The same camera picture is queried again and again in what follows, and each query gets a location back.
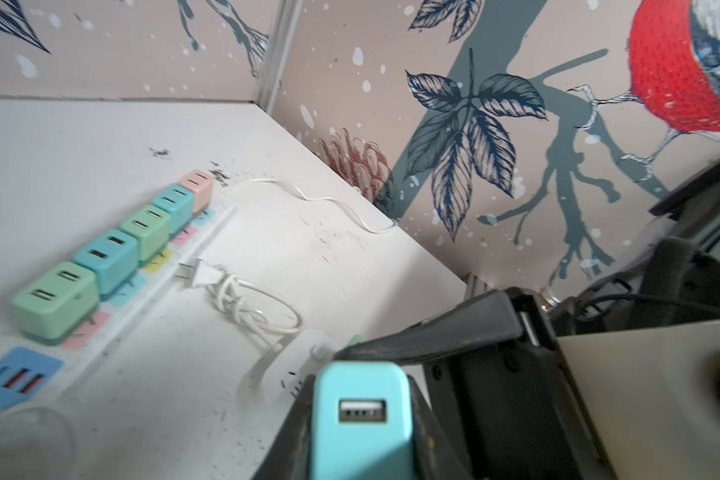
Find pink plug adapter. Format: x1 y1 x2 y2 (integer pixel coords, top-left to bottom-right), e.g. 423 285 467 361
179 170 214 215

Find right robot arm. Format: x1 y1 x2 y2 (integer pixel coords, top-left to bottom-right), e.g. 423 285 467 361
339 160 720 479

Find white cube power socket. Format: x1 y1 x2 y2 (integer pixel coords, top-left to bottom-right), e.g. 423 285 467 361
260 330 339 404

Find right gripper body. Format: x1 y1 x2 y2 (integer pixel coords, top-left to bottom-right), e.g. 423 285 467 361
335 288 612 479

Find white cube socket cable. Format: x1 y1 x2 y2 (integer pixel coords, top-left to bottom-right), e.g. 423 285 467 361
175 257 304 352

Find white strip power cable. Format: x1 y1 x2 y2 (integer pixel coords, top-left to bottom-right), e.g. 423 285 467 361
224 177 398 235

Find white power cable blue cube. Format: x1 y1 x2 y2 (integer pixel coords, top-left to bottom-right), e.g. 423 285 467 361
0 401 79 479

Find light green plug adapter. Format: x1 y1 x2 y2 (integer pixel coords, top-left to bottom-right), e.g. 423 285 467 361
119 205 170 265

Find teal plug adapter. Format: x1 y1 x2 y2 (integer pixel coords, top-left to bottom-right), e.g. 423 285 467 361
73 229 139 299
152 185 195 237
309 361 416 480

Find white multicolour power strip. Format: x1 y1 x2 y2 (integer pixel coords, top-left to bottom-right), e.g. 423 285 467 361
0 197 237 412

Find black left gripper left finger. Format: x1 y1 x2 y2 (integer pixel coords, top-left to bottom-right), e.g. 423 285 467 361
252 377 315 480

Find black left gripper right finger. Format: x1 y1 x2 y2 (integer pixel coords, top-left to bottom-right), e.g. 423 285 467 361
408 377 472 480

